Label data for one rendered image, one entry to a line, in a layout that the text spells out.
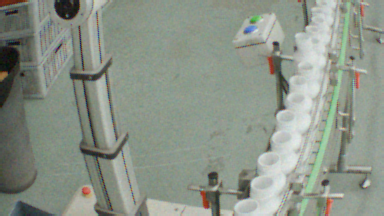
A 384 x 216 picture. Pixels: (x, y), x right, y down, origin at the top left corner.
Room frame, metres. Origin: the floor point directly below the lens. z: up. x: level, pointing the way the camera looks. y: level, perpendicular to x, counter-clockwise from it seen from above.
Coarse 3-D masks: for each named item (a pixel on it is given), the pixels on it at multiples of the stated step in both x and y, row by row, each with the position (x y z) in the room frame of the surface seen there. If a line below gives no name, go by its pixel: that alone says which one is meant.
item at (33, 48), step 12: (48, 24) 3.23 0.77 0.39; (12, 36) 3.10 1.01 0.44; (24, 36) 3.07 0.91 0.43; (36, 36) 3.06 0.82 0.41; (48, 36) 3.22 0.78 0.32; (24, 48) 3.08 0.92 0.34; (36, 48) 3.05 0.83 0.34; (48, 48) 3.19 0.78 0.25; (24, 60) 3.09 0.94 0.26; (36, 60) 3.05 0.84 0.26
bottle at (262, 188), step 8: (264, 176) 0.79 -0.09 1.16; (256, 184) 0.78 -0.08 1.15; (264, 184) 0.79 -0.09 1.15; (272, 184) 0.76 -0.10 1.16; (256, 192) 0.76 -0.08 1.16; (264, 192) 0.75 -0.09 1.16; (272, 192) 0.76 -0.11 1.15; (256, 200) 0.75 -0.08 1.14; (264, 200) 0.75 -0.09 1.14; (272, 200) 0.76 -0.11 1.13; (264, 208) 0.75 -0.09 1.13; (272, 208) 0.75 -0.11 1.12
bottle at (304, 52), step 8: (296, 40) 1.15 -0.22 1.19; (304, 40) 1.13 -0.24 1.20; (296, 48) 1.15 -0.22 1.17; (304, 48) 1.13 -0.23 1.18; (312, 48) 1.14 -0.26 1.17; (296, 56) 1.14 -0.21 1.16; (304, 56) 1.13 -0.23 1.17; (312, 56) 1.13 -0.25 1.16; (296, 64) 1.14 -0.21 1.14; (296, 72) 1.14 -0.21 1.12; (320, 80) 1.14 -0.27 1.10; (320, 104) 1.13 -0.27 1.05
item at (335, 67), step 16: (304, 0) 1.70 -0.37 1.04; (352, 0) 1.64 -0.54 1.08; (304, 16) 1.70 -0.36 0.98; (304, 32) 1.70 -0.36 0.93; (352, 48) 1.66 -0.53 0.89; (272, 64) 1.29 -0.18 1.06; (336, 64) 1.23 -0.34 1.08; (352, 64) 1.21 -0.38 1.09; (336, 80) 1.22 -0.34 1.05; (352, 80) 1.21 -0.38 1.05; (352, 96) 1.21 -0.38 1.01; (352, 112) 1.21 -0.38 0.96; (352, 128) 1.21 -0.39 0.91; (208, 176) 0.88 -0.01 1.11; (240, 176) 0.85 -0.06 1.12; (304, 176) 0.83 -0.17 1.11; (208, 192) 0.87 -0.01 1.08; (224, 192) 0.87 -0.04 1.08; (240, 192) 0.85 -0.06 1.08; (320, 192) 0.80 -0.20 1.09; (208, 208) 0.88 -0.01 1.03; (288, 208) 0.82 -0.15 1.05; (320, 208) 0.79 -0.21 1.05
